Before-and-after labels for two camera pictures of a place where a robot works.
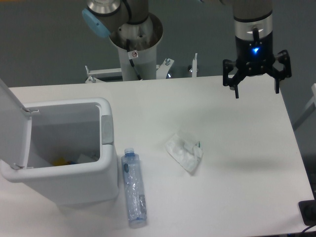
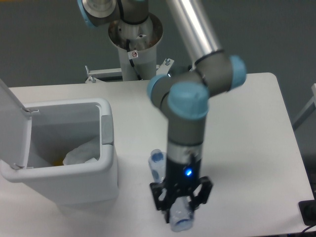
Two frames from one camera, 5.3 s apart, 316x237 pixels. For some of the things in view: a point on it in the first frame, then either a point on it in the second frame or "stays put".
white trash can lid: (15, 129) stays put
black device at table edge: (307, 209) stays put
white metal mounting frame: (162, 70) stays put
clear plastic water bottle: (136, 208) to (181, 216)
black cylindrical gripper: (254, 57) to (181, 177)
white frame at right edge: (310, 107) stays put
